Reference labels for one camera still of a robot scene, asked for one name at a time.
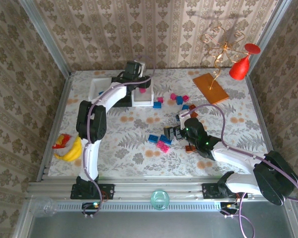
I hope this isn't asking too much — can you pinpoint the black rectangular container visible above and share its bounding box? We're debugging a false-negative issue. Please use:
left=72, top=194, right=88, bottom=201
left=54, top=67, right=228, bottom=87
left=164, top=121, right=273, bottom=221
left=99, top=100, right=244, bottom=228
left=111, top=75, right=134, bottom=108

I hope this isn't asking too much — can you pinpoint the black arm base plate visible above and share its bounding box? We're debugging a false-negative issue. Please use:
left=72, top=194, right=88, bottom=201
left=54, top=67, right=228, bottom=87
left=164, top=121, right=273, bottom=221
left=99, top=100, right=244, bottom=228
left=202, top=182, right=248, bottom=199
left=70, top=176, right=115, bottom=200

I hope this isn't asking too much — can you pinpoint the aluminium side rail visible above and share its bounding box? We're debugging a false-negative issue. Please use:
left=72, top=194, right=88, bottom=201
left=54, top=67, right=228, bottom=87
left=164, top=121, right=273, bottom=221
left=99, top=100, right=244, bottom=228
left=36, top=73, right=74, bottom=183

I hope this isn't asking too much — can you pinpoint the small black controller board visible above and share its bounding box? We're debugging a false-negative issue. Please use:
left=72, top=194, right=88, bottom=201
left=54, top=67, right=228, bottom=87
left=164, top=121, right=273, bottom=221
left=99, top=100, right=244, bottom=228
left=81, top=202, right=101, bottom=212
left=220, top=202, right=239, bottom=216

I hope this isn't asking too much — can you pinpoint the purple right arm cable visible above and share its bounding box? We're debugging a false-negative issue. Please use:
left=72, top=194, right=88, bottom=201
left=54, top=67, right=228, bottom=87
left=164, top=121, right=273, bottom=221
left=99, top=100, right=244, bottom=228
left=187, top=104, right=298, bottom=238

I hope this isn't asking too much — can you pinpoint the grey sheet metal panel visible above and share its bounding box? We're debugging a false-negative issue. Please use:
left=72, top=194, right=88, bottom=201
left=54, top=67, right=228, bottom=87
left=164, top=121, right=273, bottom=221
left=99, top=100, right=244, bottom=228
left=27, top=210, right=293, bottom=238

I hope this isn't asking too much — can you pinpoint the wide aluminium mounting rail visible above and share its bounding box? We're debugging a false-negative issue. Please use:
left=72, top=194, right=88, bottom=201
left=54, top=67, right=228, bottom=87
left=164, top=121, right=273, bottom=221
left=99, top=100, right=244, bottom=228
left=26, top=176, right=293, bottom=201

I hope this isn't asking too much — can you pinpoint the aluminium frame post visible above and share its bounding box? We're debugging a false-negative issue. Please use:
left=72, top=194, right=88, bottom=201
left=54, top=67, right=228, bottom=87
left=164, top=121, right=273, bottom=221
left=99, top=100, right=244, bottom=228
left=245, top=0, right=293, bottom=79
left=17, top=0, right=72, bottom=79

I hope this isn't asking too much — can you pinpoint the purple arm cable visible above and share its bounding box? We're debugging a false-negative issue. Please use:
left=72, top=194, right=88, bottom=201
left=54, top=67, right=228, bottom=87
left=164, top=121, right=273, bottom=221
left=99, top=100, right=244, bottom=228
left=83, top=55, right=156, bottom=219
left=187, top=104, right=298, bottom=238

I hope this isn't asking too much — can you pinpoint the red yellow toy packet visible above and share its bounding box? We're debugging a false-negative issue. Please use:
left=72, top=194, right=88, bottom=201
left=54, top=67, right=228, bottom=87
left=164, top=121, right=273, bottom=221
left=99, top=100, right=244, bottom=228
left=52, top=133, right=73, bottom=150

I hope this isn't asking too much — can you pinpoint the grey slotted cable duct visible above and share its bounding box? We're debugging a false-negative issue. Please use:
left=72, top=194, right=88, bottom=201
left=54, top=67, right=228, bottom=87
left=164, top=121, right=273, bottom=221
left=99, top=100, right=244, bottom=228
left=56, top=201, right=223, bottom=212

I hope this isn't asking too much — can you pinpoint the floral patterned table cover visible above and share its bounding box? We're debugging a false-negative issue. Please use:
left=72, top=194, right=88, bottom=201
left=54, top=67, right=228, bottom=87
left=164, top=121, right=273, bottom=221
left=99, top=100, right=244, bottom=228
left=47, top=69, right=276, bottom=178

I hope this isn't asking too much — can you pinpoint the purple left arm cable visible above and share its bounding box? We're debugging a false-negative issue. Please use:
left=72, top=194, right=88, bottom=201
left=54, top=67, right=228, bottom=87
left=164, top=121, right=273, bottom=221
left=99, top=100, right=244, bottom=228
left=83, top=55, right=156, bottom=219

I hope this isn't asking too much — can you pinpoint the clear plastic cup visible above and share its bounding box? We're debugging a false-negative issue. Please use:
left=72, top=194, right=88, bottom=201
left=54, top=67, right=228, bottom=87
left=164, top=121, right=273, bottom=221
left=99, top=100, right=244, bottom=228
left=31, top=197, right=58, bottom=218

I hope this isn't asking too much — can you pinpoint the green glass cup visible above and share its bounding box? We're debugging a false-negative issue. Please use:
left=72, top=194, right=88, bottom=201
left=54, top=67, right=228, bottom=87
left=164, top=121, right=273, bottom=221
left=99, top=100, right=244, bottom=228
left=150, top=189, right=170, bottom=211

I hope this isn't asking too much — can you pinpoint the gold wire stand orange base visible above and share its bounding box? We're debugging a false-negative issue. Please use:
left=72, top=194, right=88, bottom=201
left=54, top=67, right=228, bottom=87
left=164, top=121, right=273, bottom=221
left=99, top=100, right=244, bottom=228
left=192, top=26, right=246, bottom=105

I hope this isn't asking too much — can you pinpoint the yellow banana toy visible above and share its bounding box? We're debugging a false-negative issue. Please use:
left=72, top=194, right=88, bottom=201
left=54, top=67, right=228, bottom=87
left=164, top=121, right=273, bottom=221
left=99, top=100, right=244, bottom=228
left=54, top=136, right=83, bottom=163

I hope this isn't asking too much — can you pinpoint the white rectangular container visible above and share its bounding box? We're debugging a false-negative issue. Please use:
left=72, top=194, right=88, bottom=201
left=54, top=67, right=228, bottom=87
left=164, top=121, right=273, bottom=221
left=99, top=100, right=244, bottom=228
left=132, top=83, right=155, bottom=108
left=88, top=78, right=112, bottom=103

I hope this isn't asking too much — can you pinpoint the red wine glass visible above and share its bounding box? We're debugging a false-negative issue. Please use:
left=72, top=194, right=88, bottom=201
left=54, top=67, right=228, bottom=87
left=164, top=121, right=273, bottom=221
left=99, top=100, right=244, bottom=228
left=228, top=43, right=261, bottom=80

